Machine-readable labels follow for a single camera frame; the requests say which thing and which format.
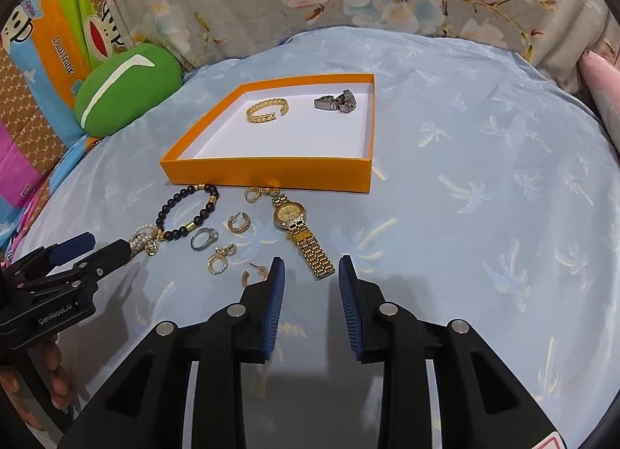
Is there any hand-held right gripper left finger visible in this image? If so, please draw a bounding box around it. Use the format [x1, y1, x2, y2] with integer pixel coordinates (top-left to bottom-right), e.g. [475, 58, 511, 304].
[58, 256, 286, 449]

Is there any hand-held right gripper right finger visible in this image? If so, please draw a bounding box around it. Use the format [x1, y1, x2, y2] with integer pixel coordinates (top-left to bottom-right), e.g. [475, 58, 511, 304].
[338, 255, 570, 449]

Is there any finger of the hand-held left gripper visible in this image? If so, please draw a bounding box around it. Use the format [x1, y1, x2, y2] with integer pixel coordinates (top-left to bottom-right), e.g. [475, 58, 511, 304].
[10, 232, 96, 281]
[29, 240, 135, 292]

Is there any white pearl bracelet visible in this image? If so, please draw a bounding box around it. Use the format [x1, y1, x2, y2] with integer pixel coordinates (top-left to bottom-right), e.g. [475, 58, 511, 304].
[128, 227, 160, 257]

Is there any small gold hoop earring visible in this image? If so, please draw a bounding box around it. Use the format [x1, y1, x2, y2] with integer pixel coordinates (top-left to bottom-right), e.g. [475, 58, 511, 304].
[241, 262, 269, 287]

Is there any gold pearl ring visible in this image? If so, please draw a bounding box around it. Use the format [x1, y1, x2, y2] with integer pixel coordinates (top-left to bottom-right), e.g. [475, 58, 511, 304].
[207, 244, 238, 275]

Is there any gold wristwatch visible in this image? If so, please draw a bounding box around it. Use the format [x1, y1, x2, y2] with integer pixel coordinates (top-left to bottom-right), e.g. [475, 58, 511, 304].
[269, 191, 336, 281]

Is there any silver ring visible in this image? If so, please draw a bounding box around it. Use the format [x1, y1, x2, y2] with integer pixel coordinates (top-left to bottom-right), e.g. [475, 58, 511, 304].
[190, 227, 219, 252]

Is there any black bead bracelet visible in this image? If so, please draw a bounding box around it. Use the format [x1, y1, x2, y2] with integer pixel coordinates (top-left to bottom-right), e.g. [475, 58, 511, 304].
[155, 183, 220, 242]

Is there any orange cardboard box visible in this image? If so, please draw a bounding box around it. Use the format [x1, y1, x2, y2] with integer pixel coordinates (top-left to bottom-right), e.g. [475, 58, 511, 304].
[160, 72, 377, 195]

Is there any person's left hand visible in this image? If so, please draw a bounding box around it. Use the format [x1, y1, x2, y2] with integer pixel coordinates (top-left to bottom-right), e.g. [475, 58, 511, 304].
[0, 335, 74, 413]

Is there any green cushion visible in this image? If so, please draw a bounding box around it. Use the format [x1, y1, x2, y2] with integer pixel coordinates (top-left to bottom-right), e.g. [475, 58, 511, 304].
[75, 43, 182, 136]

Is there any light blue palm-print sheet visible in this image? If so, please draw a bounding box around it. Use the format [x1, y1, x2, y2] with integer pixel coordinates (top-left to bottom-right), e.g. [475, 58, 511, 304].
[0, 27, 620, 449]

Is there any colourful cartoon printed blanket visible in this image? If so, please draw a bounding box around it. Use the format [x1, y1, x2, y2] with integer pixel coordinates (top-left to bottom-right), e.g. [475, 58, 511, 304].
[0, 0, 136, 256]

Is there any pink cloth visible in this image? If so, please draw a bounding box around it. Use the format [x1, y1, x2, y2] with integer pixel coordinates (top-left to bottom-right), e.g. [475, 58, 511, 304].
[579, 49, 620, 159]

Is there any gold chain bracelet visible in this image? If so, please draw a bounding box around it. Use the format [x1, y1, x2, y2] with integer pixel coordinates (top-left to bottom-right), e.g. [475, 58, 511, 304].
[245, 97, 290, 124]

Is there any silver ring watch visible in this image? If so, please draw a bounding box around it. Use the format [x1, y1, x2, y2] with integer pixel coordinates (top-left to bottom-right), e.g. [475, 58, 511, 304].
[312, 88, 358, 115]

